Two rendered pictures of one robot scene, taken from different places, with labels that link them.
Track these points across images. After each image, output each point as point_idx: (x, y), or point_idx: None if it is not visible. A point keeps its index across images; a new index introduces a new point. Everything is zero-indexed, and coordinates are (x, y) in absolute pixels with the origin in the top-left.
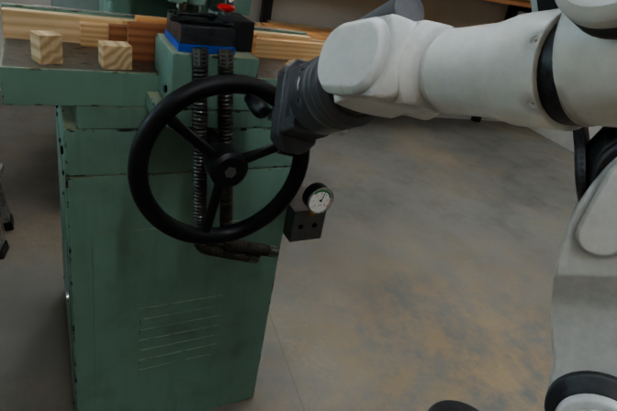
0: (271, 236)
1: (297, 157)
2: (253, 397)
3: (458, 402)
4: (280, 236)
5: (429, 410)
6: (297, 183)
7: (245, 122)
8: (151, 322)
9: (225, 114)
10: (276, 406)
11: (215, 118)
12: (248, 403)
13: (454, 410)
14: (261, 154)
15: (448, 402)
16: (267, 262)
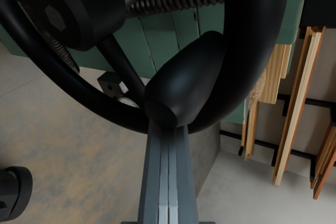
0: (100, 62)
1: (134, 118)
2: (11, 55)
3: (30, 191)
4: (103, 69)
5: (24, 172)
6: (104, 116)
7: (181, 31)
8: None
9: None
10: (9, 72)
11: None
12: (5, 52)
13: (22, 191)
14: (117, 70)
15: (30, 185)
16: (82, 60)
